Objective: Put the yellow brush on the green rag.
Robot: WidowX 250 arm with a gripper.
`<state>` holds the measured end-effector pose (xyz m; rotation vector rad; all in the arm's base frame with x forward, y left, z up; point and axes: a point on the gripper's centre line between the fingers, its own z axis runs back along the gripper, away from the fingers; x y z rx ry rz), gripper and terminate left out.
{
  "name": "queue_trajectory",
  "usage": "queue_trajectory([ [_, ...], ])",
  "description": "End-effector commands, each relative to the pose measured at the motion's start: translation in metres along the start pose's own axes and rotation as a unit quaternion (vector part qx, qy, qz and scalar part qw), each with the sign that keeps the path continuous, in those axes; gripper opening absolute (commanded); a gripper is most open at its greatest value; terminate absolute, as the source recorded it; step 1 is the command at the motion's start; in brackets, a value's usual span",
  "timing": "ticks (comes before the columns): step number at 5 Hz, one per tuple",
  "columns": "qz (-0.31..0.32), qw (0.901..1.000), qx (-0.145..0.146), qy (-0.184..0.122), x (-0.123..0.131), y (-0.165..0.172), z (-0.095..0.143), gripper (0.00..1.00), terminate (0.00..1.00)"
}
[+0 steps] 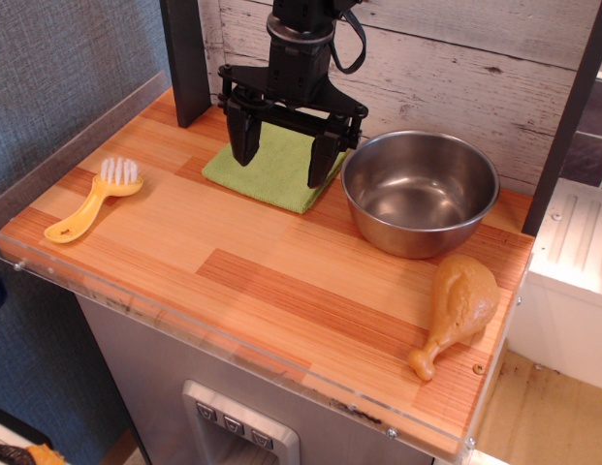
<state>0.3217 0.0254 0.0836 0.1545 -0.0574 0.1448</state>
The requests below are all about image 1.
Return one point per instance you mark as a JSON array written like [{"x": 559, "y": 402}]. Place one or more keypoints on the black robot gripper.
[{"x": 293, "y": 91}]

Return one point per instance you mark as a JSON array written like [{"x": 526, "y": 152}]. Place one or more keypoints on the yellow brush with white bristles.
[{"x": 118, "y": 177}]

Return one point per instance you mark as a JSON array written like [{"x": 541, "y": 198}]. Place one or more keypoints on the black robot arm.
[{"x": 298, "y": 21}]

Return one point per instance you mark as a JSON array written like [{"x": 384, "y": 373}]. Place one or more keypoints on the green rag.
[{"x": 277, "y": 175}]

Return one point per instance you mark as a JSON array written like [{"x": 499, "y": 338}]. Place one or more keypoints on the stainless steel bowl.
[{"x": 418, "y": 195}]

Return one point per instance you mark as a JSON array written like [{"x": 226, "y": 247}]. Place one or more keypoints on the plastic toy chicken drumstick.
[{"x": 464, "y": 299}]

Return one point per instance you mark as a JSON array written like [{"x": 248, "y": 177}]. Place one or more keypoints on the grey toy fridge cabinet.
[{"x": 151, "y": 367}]

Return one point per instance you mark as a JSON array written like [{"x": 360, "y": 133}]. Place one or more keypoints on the clear acrylic edge guard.
[{"x": 208, "y": 266}]

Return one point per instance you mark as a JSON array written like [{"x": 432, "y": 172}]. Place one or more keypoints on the silver dispenser panel with buttons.
[{"x": 232, "y": 426}]

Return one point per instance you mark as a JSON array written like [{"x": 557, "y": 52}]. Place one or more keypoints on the white toy sink unit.
[{"x": 558, "y": 321}]

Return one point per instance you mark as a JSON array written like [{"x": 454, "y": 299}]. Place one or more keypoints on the orange toy at corner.
[{"x": 32, "y": 455}]

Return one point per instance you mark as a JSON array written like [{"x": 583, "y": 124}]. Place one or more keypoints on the dark vertical post left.
[{"x": 187, "y": 59}]

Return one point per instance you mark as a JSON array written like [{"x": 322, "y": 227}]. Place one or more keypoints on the dark vertical post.
[
  {"x": 567, "y": 127},
  {"x": 187, "y": 59}
]

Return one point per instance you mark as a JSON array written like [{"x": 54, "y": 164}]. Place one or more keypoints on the dark vertical post right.
[{"x": 567, "y": 127}]

